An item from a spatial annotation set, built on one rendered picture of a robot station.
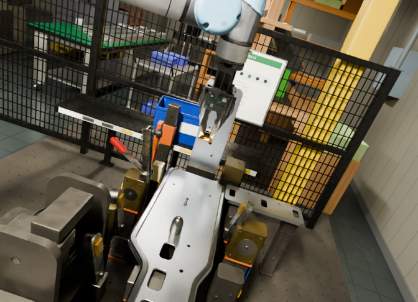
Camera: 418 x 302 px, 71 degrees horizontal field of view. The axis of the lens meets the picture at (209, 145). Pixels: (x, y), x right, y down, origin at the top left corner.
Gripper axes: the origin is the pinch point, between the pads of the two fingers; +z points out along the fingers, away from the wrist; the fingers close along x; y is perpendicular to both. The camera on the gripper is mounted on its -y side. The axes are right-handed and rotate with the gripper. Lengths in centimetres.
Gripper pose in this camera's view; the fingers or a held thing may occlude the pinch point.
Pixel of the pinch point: (208, 128)
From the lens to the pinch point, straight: 80.2
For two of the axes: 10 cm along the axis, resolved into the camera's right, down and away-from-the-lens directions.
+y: -1.7, 4.7, -8.6
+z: -2.7, 8.2, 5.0
